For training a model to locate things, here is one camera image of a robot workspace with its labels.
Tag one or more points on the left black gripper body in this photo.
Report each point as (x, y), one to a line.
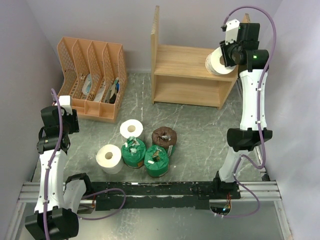
(70, 123)

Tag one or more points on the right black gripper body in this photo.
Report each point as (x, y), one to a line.
(229, 52)

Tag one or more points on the white roll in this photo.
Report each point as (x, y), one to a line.
(109, 158)
(214, 65)
(132, 128)

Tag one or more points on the green roll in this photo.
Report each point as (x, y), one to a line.
(133, 152)
(156, 161)

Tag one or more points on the brown roll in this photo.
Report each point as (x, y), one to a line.
(166, 138)

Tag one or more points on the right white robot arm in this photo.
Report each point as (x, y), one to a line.
(253, 130)

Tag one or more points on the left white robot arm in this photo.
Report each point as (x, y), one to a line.
(55, 214)

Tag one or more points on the wooden two-tier shelf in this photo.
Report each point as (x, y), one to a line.
(179, 75)

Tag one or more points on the stationery in organizer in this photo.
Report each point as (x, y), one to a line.
(111, 94)

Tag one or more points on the orange plastic file organizer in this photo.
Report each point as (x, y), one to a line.
(103, 61)

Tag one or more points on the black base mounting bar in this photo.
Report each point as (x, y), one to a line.
(177, 194)

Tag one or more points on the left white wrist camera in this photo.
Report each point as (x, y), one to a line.
(65, 102)

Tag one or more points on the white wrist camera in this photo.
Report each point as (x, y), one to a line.
(231, 29)
(65, 102)

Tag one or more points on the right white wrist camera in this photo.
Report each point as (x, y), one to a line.
(231, 29)

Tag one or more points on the aluminium rail frame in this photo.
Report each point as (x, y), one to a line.
(250, 191)

